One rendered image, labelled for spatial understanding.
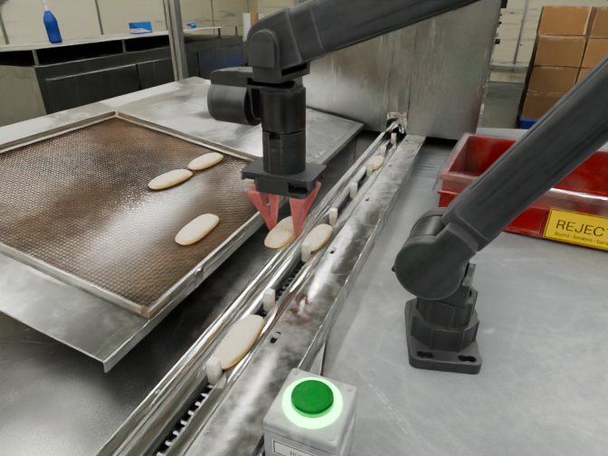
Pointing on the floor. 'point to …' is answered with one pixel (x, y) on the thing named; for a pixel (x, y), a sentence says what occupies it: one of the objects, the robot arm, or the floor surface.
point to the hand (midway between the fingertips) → (285, 227)
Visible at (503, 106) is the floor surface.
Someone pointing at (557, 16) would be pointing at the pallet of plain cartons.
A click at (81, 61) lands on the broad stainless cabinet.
